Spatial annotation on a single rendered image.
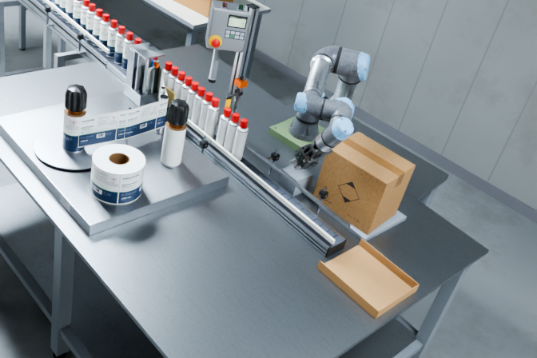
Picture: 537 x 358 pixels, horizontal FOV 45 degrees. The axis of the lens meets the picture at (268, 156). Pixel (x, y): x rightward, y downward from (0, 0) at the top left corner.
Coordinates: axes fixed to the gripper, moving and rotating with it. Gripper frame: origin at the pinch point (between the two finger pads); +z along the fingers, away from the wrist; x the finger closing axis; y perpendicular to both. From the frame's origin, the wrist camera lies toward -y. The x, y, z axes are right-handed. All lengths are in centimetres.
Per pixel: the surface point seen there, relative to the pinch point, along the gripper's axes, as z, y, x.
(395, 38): 84, -235, -85
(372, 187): -13.5, -17.8, 22.2
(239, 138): 21.8, 2.2, -25.3
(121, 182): 22, 63, -22
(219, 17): -1, -1, -72
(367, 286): -5, 3, 55
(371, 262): -1.0, -8.5, 47.8
